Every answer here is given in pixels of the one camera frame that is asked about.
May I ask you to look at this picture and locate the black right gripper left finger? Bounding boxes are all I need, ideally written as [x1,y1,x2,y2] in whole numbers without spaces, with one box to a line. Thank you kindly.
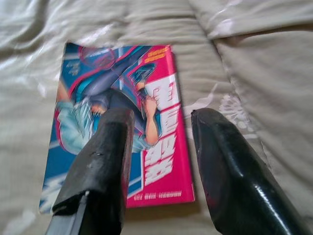
[45,109,135,235]

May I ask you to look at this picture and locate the pink blue manga book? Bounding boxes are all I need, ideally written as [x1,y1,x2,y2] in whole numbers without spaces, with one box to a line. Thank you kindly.
[39,42,196,216]

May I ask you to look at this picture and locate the beige floral bedsheet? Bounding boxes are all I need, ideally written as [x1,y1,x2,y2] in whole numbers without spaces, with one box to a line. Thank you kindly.
[0,0,313,235]

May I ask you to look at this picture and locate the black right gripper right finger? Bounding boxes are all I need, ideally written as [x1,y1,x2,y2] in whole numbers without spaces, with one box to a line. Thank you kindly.
[191,108,304,235]

